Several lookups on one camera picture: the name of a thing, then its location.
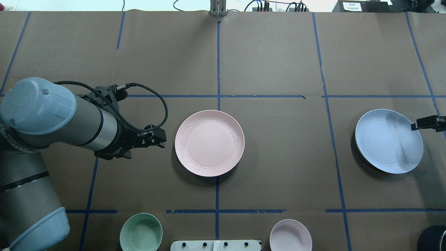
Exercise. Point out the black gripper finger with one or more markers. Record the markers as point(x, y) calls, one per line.
point(435, 122)

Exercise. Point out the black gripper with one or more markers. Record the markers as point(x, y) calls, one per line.
point(124, 142)

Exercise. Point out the pink plate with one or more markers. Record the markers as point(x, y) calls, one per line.
point(209, 143)

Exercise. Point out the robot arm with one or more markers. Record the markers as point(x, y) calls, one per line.
point(37, 113)

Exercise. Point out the blue plate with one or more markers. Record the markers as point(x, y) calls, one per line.
point(385, 139)

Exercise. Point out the green bowl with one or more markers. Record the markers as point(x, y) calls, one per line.
point(141, 232)

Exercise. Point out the dark blue pot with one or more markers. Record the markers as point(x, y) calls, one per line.
point(433, 238)

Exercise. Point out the black box with label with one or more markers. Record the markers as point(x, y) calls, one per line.
point(363, 6)

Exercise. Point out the pink bowl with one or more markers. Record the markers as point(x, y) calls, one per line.
point(290, 235)

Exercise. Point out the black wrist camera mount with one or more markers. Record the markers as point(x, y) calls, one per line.
point(106, 97)

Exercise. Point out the aluminium frame post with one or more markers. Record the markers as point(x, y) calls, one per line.
point(218, 8)

